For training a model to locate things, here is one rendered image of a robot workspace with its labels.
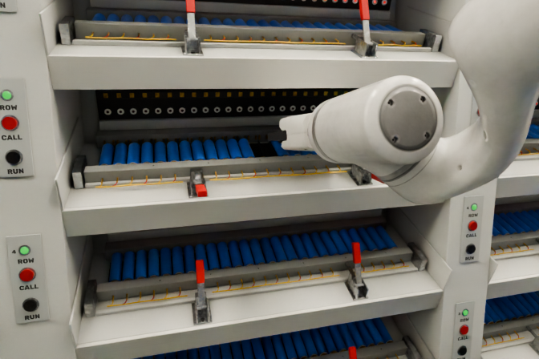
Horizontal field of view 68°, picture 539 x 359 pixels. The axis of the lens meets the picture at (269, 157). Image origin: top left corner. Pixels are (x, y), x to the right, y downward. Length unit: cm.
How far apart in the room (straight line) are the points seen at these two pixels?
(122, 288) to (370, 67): 52
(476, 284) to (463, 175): 45
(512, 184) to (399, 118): 49
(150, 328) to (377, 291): 38
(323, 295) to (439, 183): 36
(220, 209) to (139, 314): 21
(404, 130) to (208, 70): 30
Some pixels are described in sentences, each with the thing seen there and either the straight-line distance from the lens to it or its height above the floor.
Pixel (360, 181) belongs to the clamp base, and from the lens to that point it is 66.
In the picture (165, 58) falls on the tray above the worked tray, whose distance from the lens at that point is 57.
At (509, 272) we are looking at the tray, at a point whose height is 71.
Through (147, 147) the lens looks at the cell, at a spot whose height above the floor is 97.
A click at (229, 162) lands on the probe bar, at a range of 63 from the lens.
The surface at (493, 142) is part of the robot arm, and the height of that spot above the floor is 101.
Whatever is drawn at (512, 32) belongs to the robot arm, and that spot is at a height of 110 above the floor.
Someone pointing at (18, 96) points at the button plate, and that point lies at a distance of 59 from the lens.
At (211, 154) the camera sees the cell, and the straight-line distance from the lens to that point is 66.
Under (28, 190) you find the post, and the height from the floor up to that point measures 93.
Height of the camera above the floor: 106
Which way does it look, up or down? 10 degrees down
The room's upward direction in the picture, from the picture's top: straight up
